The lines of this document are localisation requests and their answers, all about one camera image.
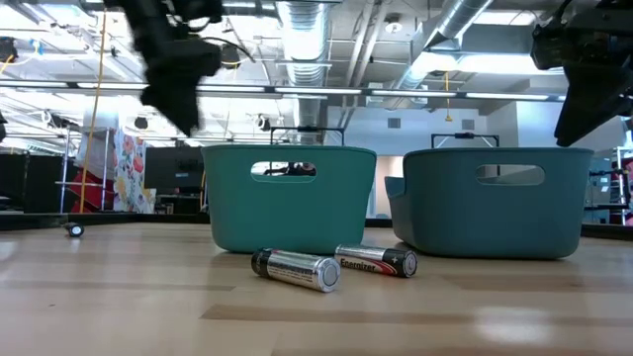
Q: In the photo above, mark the round white ceiling fixture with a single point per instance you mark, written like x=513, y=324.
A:
x=393, y=27

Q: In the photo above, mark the silver slanted ceiling duct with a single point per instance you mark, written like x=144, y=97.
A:
x=457, y=15

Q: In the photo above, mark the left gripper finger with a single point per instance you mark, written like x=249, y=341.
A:
x=189, y=126
x=178, y=74

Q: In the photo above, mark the black ceiling camera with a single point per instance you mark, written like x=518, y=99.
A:
x=231, y=58

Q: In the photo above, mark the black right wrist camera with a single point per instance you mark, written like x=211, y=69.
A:
x=549, y=47

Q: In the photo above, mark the red object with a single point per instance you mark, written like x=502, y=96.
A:
x=94, y=198

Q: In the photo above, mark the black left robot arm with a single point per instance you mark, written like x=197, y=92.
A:
x=2, y=128

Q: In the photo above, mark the dark AA battery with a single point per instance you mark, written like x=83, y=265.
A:
x=75, y=229

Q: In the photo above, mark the grey wall vent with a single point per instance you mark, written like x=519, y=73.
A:
x=468, y=124
x=394, y=123

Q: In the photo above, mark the silver metal rack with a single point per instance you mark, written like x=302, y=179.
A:
x=64, y=168

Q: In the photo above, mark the grey monitor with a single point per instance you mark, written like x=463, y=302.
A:
x=603, y=178

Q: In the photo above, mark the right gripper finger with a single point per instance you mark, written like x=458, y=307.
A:
x=598, y=94

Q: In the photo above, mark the black aluminium table frame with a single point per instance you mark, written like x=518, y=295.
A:
x=29, y=220

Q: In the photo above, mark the silver Energizer AA battery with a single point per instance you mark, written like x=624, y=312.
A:
x=292, y=268
x=371, y=259

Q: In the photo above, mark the white metal rack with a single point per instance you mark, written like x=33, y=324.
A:
x=619, y=188

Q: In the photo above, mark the person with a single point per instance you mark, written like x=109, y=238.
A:
x=304, y=169

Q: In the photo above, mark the green plastic bin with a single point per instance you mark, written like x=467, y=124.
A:
x=237, y=212

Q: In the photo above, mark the black computer monitor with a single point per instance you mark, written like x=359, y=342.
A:
x=173, y=170

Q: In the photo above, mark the floral patterned cloth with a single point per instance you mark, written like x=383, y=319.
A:
x=129, y=188

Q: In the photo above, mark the dark teal plastic bin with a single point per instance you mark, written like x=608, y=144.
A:
x=445, y=222

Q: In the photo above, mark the black partition panel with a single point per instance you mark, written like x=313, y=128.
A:
x=44, y=183

